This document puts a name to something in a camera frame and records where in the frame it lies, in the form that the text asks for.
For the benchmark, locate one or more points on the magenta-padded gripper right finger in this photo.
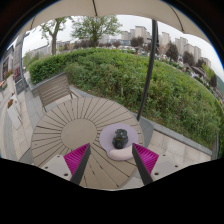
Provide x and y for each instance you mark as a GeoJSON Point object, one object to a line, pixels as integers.
{"type": "Point", "coordinates": [146, 159]}

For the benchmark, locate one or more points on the group of beige apartment buildings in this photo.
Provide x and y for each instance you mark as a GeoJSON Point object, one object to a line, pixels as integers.
{"type": "Point", "coordinates": [140, 32]}

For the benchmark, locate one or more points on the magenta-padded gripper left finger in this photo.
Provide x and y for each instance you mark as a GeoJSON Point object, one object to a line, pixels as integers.
{"type": "Point", "coordinates": [77, 160]}

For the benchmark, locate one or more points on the green hedge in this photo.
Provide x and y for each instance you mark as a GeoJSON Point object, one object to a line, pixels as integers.
{"type": "Point", "coordinates": [110, 71]}

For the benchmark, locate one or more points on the white rectangular flower planter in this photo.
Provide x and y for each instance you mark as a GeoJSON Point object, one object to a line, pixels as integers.
{"type": "Point", "coordinates": [15, 115]}

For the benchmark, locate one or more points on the round leafy green tree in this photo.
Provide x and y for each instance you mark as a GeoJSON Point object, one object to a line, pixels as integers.
{"type": "Point", "coordinates": [95, 28]}

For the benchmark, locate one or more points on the tall grey sign pillar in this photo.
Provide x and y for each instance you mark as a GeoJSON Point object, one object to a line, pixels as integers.
{"type": "Point", "coordinates": [20, 63]}

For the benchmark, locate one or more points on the beige slatted garden chair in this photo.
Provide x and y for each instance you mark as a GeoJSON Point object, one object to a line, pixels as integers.
{"type": "Point", "coordinates": [53, 89]}

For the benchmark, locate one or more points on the thin-crowned bare-trunk tree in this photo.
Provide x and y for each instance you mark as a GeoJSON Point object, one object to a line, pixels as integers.
{"type": "Point", "coordinates": [54, 38]}

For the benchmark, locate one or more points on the black computer mouse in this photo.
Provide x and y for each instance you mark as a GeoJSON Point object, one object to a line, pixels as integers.
{"type": "Point", "coordinates": [120, 139]}

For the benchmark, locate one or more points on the dark curved parasol pole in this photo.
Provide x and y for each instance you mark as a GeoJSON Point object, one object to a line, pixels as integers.
{"type": "Point", "coordinates": [150, 66]}

